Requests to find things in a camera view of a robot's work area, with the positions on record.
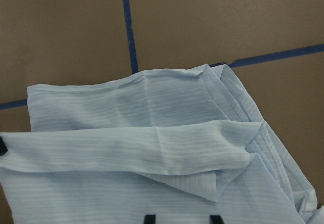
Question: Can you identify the light blue button-up shirt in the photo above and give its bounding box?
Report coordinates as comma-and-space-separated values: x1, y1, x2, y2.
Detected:
1, 65, 323, 223

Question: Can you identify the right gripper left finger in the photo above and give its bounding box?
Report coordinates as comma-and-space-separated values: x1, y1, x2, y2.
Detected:
143, 214, 156, 224

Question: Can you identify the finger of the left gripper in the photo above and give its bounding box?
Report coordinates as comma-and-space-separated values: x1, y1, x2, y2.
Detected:
0, 138, 8, 156

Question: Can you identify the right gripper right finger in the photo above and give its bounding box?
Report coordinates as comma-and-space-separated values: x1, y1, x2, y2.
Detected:
210, 215, 224, 224

